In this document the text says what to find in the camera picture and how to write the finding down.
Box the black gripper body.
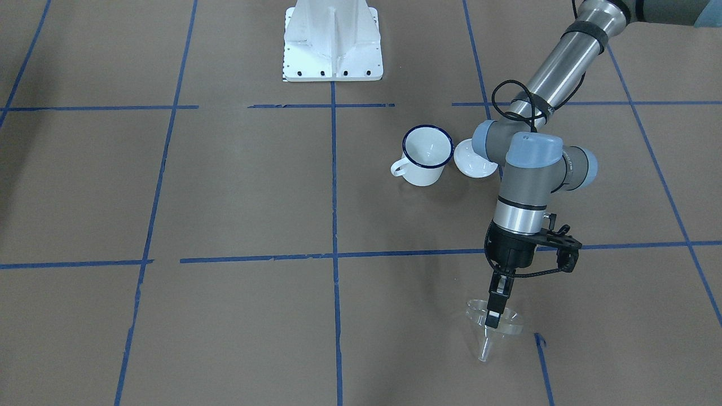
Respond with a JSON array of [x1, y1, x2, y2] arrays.
[[485, 222, 537, 276]]

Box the clear plastic funnel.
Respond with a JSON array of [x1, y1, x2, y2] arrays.
[[466, 299, 525, 363]]

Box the white cup lid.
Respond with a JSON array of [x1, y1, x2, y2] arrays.
[[453, 138, 498, 178]]

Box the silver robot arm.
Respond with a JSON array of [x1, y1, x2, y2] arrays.
[[471, 1, 720, 329]]

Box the white enamel cup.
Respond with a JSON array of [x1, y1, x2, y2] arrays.
[[390, 125, 455, 187]]

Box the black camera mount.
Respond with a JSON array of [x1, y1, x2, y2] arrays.
[[529, 213, 583, 277]]

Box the white camera stand pillar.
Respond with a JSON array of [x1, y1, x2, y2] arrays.
[[282, 1, 384, 82]]

